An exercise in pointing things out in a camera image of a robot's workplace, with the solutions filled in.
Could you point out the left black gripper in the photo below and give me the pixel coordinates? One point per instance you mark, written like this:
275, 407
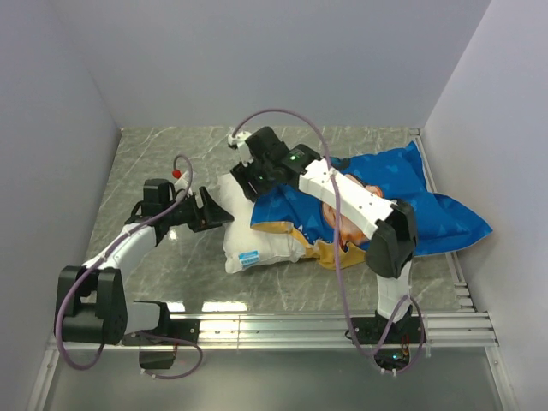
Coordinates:
211, 215

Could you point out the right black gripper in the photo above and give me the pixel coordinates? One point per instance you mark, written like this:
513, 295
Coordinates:
244, 175

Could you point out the white pillow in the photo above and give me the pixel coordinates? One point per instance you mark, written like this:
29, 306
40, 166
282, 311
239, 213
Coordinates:
245, 247

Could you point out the yellow pillowcase with blue lining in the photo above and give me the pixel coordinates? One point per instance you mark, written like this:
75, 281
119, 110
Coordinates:
394, 175

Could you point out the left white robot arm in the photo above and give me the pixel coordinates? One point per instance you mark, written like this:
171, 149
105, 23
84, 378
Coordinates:
92, 306

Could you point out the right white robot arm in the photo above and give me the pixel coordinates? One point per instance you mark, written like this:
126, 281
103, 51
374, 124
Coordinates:
390, 226

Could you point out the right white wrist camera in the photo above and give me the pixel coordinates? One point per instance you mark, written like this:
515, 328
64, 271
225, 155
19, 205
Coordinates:
239, 142

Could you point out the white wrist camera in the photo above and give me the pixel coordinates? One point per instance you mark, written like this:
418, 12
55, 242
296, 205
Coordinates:
180, 187
239, 142

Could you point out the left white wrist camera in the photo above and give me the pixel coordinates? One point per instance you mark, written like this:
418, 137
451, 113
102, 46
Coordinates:
180, 187

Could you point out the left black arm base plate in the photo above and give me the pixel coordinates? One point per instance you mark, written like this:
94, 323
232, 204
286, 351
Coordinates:
171, 333

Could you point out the black box under rail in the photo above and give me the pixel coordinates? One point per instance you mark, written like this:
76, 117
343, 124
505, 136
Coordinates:
157, 359

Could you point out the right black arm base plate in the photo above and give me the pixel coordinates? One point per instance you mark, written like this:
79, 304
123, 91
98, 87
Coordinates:
369, 329

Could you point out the right side aluminium rail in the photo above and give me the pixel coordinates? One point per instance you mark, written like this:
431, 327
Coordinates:
449, 238

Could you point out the aluminium mounting rail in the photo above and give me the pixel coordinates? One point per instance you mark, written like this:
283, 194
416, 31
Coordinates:
286, 362

